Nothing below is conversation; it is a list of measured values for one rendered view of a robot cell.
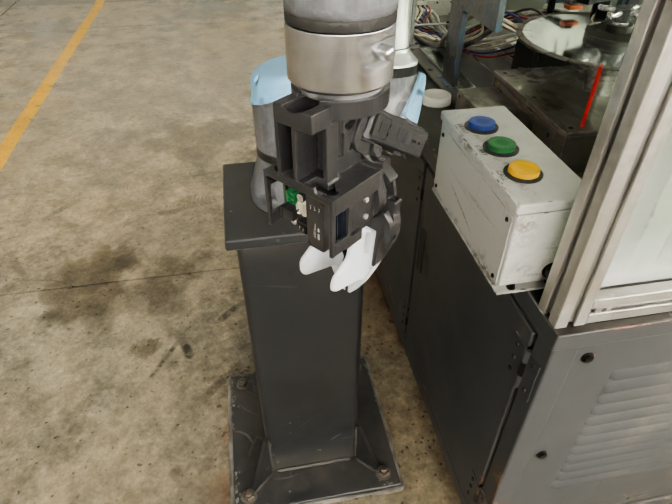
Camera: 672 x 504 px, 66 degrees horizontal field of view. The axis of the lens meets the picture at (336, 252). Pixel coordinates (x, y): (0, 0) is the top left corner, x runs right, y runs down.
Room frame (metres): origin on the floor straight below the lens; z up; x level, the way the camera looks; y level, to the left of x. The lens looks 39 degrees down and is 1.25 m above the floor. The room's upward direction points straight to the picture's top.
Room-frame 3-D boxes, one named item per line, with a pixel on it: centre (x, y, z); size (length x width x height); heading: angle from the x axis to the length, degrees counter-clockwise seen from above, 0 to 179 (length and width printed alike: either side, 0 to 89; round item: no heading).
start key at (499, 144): (0.67, -0.23, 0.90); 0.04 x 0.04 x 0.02
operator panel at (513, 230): (0.67, -0.25, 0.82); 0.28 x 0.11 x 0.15; 10
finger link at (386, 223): (0.36, -0.03, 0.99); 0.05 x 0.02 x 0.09; 50
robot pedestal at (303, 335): (0.79, 0.07, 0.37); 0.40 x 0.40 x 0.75; 10
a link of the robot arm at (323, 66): (0.36, -0.01, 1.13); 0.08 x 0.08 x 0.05
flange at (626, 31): (1.00, -0.52, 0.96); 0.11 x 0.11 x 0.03
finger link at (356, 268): (0.35, -0.01, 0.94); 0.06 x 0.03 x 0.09; 140
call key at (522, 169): (0.60, -0.25, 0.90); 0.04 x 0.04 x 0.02
